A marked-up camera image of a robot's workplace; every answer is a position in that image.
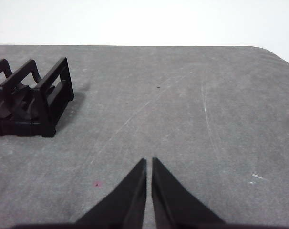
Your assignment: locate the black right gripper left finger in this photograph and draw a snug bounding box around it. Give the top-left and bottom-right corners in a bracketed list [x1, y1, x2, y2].
[74, 158, 148, 229]

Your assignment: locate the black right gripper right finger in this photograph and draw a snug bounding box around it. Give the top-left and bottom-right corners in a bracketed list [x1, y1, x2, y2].
[151, 156, 227, 229]

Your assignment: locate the black plate rack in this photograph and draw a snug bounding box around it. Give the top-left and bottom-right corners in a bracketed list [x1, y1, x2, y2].
[0, 57, 75, 138]

